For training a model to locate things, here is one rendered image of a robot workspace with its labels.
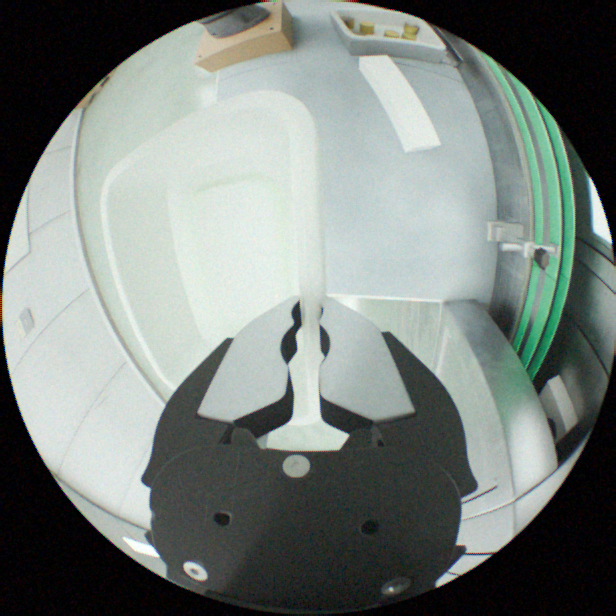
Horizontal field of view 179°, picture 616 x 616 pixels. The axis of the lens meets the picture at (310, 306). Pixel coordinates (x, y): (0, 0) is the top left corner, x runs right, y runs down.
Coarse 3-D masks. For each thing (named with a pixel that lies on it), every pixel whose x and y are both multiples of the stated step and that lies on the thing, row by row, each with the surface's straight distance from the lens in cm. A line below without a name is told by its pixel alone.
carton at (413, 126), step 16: (368, 64) 50; (384, 64) 51; (368, 80) 53; (384, 80) 48; (400, 80) 49; (384, 96) 48; (400, 96) 47; (416, 96) 48; (400, 112) 45; (416, 112) 46; (400, 128) 46; (416, 128) 44; (432, 128) 46; (416, 144) 43; (432, 144) 45
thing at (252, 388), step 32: (256, 320) 10; (288, 320) 10; (256, 352) 8; (288, 352) 9; (224, 384) 8; (256, 384) 7; (288, 384) 7; (224, 416) 7; (256, 416) 7; (288, 416) 8
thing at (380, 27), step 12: (336, 12) 65; (348, 12) 66; (360, 12) 67; (372, 12) 67; (384, 12) 68; (396, 12) 69; (384, 24) 71; (396, 24) 72; (420, 24) 69; (348, 36) 54; (360, 36) 53; (372, 36) 54; (420, 36) 70; (432, 36) 64; (432, 48) 59; (444, 48) 60
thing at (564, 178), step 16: (544, 112) 57; (560, 144) 54; (560, 160) 54; (560, 176) 54; (560, 192) 54; (560, 256) 55; (560, 272) 55; (560, 288) 55; (560, 304) 56; (544, 336) 61; (544, 352) 61; (528, 368) 67
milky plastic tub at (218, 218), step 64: (192, 128) 12; (256, 128) 13; (128, 192) 21; (192, 192) 21; (256, 192) 17; (320, 192) 9; (128, 256) 20; (192, 256) 22; (256, 256) 18; (320, 256) 9; (192, 320) 26
